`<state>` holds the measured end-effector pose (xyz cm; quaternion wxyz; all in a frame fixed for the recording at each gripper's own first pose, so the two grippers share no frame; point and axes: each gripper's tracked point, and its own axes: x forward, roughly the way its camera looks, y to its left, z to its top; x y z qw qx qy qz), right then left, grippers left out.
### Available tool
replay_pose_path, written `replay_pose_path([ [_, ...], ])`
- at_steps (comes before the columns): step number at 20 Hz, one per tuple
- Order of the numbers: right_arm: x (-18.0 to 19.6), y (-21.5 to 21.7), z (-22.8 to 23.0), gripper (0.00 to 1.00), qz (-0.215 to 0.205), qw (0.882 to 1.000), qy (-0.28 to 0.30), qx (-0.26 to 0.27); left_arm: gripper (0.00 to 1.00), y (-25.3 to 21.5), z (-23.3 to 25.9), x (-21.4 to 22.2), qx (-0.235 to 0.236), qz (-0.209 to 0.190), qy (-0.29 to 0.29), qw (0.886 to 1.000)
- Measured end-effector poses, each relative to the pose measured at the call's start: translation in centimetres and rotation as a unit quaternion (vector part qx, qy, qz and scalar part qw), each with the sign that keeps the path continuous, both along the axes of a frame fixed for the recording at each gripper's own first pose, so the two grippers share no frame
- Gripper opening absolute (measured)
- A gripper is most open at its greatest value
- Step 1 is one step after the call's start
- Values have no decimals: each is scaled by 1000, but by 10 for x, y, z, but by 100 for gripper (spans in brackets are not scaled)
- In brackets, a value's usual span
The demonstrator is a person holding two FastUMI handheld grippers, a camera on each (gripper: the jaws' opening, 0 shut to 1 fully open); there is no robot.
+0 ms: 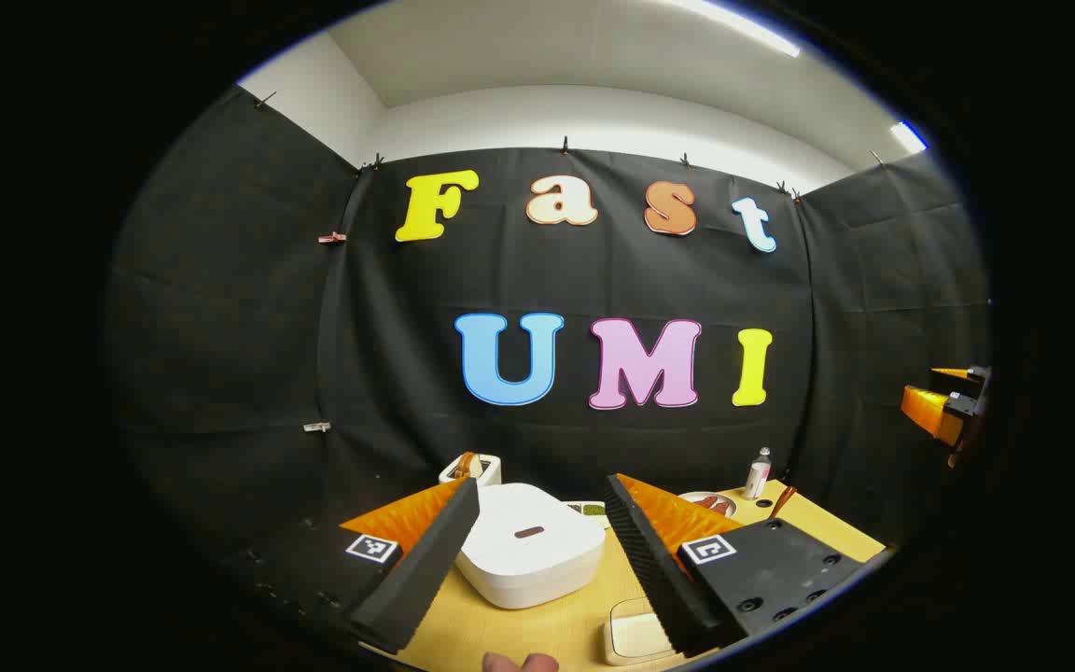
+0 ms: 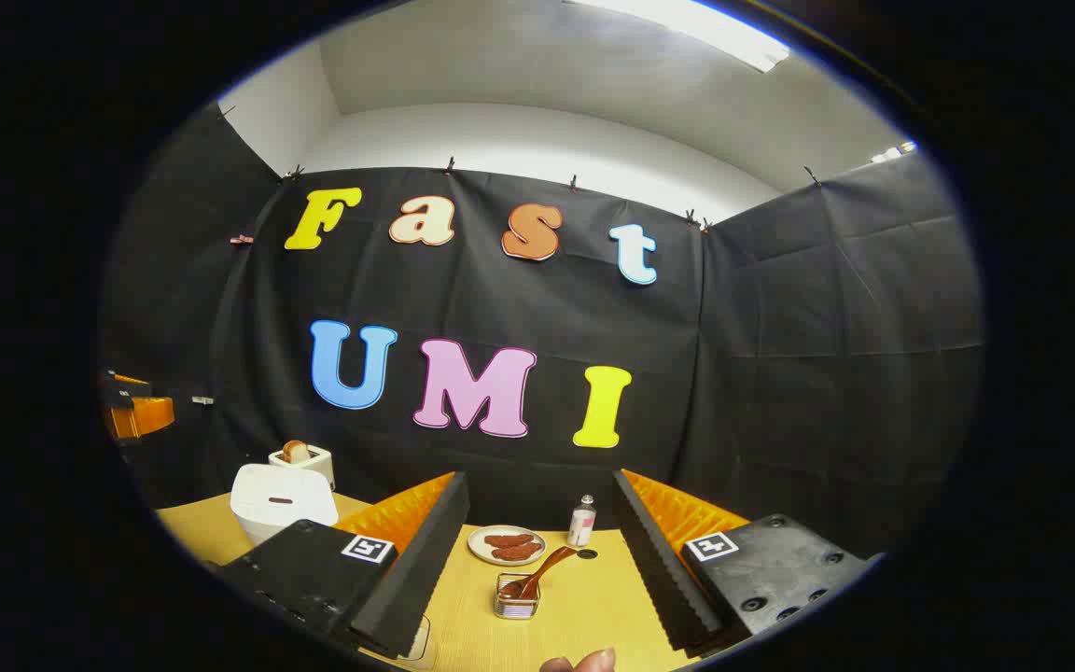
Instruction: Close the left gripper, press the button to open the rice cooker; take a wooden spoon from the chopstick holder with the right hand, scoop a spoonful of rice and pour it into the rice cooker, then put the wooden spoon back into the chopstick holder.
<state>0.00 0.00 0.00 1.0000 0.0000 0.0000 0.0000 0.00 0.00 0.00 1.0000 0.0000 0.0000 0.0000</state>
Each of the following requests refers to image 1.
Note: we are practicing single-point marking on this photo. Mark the red sausage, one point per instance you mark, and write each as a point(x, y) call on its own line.
point(721, 507)
point(705, 501)

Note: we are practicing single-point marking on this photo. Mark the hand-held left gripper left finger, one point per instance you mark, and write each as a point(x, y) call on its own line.
point(425, 560)

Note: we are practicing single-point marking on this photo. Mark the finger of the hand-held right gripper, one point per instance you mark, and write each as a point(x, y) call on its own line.
point(953, 373)
point(929, 411)

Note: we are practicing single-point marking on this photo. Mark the small pink label bottle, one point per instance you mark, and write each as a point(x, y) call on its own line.
point(758, 476)

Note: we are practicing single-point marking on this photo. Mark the white round plate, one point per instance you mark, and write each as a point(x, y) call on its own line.
point(724, 499)

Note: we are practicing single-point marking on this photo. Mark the short ceiling light strip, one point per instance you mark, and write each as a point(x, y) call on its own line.
point(909, 137)

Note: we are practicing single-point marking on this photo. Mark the long ceiling light strip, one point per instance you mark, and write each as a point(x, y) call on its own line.
point(743, 26)

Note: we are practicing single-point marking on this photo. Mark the brown bread slice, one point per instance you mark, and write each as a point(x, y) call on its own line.
point(467, 464)

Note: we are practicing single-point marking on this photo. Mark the white rice cooker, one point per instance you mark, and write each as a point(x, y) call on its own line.
point(528, 560)

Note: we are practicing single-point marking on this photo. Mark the pink cloth clip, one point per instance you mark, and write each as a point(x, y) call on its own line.
point(332, 238)

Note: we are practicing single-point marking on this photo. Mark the white divided grain dish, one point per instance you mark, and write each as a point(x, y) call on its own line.
point(593, 510)

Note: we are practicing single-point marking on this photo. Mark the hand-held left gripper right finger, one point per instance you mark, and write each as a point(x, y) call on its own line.
point(654, 560)

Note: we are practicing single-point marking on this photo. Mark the brown wooden spoon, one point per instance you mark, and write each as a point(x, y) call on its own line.
point(783, 501)

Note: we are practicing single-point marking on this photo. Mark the clear box of rice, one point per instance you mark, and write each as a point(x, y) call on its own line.
point(635, 635)

